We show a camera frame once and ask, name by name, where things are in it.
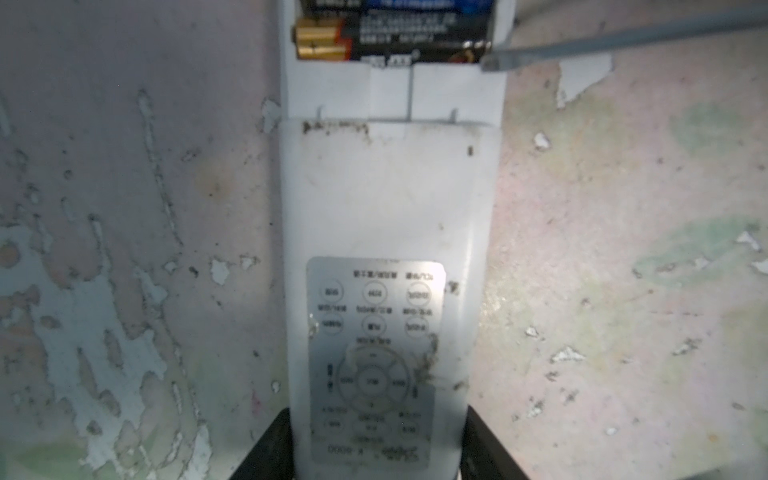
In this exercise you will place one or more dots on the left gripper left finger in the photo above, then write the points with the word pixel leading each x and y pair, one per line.
pixel 271 458

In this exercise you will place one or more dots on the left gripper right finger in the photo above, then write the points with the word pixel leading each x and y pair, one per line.
pixel 483 456

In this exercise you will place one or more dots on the white remote control with screen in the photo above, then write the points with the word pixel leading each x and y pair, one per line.
pixel 387 182

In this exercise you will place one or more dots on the orange black screwdriver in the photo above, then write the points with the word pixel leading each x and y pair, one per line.
pixel 730 21

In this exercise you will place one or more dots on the gold black AA battery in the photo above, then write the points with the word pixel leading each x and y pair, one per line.
pixel 394 39

